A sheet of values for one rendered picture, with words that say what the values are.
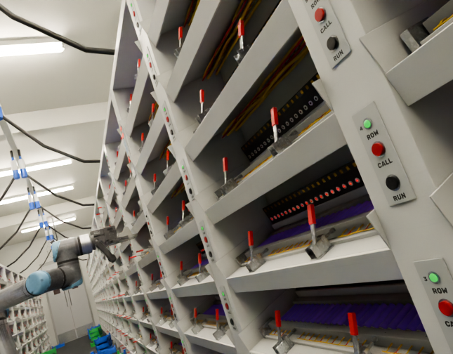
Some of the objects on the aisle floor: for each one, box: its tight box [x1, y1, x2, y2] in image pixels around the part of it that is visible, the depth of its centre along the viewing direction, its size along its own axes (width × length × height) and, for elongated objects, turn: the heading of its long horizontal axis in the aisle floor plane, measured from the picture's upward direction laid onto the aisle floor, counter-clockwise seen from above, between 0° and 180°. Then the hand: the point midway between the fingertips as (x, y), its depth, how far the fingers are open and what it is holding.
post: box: [110, 87, 220, 354], centre depth 174 cm, size 20×9×176 cm, turn 55°
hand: (135, 237), depth 183 cm, fingers open, 3 cm apart
